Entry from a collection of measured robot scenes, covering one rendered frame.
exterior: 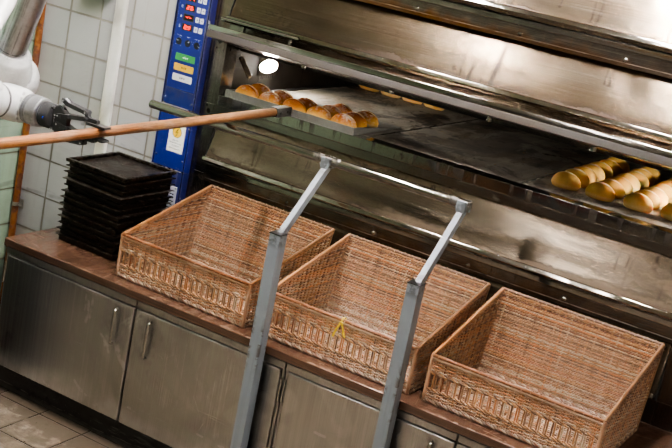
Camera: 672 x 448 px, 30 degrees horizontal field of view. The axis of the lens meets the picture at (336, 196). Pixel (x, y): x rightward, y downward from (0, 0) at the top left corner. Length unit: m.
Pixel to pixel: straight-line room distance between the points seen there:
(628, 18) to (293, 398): 1.55
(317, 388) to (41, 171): 1.79
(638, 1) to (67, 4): 2.26
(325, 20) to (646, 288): 1.41
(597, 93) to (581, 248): 0.49
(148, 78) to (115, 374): 1.15
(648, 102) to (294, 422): 1.46
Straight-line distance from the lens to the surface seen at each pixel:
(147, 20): 4.79
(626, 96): 3.93
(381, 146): 4.26
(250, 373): 3.95
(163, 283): 4.22
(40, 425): 4.56
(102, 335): 4.37
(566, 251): 4.04
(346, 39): 4.30
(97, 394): 4.44
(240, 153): 4.56
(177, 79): 4.68
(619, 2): 3.94
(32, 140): 3.42
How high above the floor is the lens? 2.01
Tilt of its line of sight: 14 degrees down
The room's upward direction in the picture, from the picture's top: 11 degrees clockwise
